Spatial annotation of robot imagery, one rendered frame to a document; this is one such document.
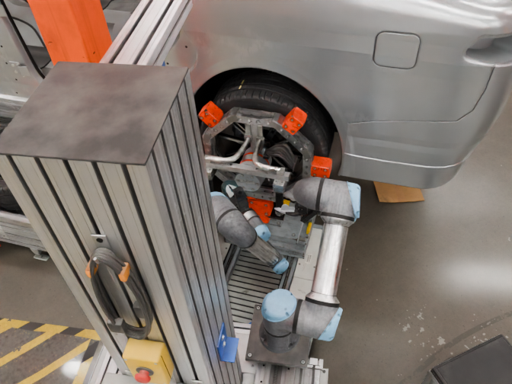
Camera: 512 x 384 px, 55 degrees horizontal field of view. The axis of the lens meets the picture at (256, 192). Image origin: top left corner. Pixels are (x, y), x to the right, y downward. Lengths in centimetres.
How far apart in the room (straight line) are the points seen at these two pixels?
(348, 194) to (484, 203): 202
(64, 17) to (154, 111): 101
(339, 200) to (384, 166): 77
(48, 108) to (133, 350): 58
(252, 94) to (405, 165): 78
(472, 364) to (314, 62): 149
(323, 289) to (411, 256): 155
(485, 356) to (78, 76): 212
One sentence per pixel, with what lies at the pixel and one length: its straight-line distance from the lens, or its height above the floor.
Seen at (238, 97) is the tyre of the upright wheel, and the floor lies 116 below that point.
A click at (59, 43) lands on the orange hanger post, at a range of 185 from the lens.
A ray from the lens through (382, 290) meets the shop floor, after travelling 299.
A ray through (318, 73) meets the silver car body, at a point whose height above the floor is 133.
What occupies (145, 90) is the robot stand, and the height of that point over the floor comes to 203.
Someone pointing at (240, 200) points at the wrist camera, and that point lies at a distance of 225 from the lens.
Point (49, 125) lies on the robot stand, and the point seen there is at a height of 203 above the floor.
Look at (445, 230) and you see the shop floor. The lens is 335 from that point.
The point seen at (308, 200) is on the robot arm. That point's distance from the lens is 168.
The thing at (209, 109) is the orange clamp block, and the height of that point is 112.
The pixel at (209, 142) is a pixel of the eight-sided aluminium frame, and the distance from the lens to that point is 242.
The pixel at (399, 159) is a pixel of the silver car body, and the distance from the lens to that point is 236.
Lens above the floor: 250
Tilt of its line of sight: 47 degrees down
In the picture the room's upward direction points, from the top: 4 degrees counter-clockwise
